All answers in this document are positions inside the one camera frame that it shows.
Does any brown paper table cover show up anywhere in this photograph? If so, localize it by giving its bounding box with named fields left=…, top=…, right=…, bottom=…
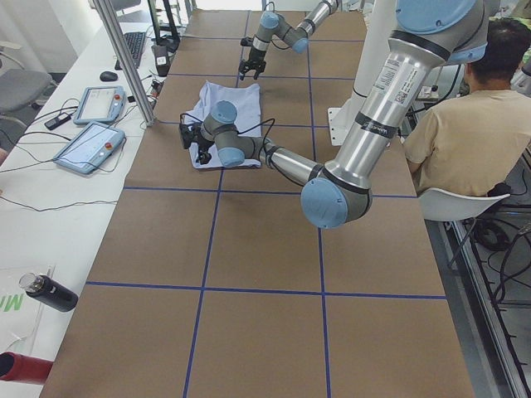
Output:
left=42, top=11, right=474, bottom=397

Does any white chair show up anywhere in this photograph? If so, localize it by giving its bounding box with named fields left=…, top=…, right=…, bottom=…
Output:
left=417, top=187, right=512, bottom=266

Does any black water bottle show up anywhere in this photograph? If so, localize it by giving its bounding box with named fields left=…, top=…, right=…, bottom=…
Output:
left=19, top=273, right=78, bottom=313

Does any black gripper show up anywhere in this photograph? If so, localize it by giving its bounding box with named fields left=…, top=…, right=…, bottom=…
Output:
left=238, top=36, right=268, bottom=80
left=179, top=122, right=214, bottom=164

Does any white camera mast post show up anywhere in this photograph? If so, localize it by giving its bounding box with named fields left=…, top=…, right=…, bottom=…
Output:
left=327, top=0, right=397, bottom=146

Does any black keyboard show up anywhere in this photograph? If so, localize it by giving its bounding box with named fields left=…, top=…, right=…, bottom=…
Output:
left=124, top=32, right=146, bottom=68

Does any red cylinder bottle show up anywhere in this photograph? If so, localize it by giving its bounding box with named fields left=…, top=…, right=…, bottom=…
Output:
left=1, top=352, right=54, bottom=385

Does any near blue teach pendant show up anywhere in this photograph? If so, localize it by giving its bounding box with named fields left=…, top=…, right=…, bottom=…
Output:
left=52, top=121, right=126, bottom=175

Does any black computer mouse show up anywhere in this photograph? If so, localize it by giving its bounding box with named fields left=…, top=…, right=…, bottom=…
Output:
left=100, top=70, right=118, bottom=82

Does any person in beige shirt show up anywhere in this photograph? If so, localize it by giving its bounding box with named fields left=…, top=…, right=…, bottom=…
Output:
left=403, top=18, right=530, bottom=197

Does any aluminium frame post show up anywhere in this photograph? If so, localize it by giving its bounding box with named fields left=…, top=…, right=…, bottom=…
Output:
left=94, top=0, right=155, bottom=127

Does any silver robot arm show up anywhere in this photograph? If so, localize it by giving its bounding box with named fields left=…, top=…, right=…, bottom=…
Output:
left=179, top=1, right=499, bottom=229
left=238, top=0, right=340, bottom=80

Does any far blue teach pendant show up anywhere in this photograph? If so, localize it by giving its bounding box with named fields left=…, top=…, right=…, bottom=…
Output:
left=72, top=85, right=127, bottom=125

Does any light blue striped shirt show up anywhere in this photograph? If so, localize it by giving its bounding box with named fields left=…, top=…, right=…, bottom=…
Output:
left=180, top=81, right=264, bottom=170

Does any blue teach pendant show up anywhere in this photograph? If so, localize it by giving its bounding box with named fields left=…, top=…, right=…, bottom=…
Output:
left=72, top=85, right=127, bottom=125
left=52, top=121, right=126, bottom=175

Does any grey office chair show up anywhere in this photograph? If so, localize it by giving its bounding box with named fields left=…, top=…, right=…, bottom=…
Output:
left=1, top=41, right=57, bottom=129

